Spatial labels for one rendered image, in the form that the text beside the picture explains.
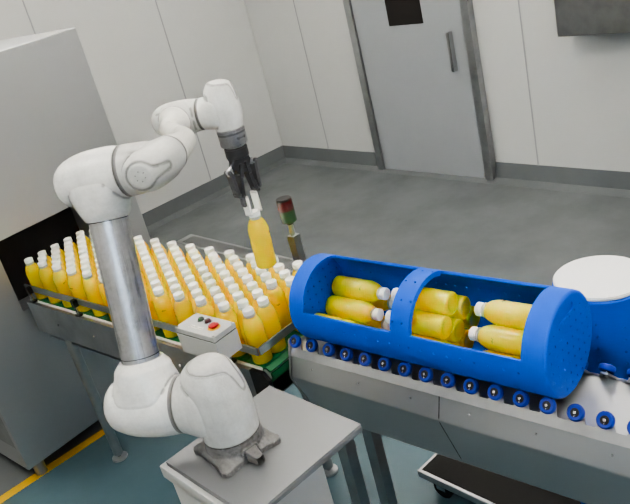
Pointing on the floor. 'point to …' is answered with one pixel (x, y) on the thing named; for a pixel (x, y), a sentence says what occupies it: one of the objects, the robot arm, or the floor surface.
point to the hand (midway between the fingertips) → (251, 203)
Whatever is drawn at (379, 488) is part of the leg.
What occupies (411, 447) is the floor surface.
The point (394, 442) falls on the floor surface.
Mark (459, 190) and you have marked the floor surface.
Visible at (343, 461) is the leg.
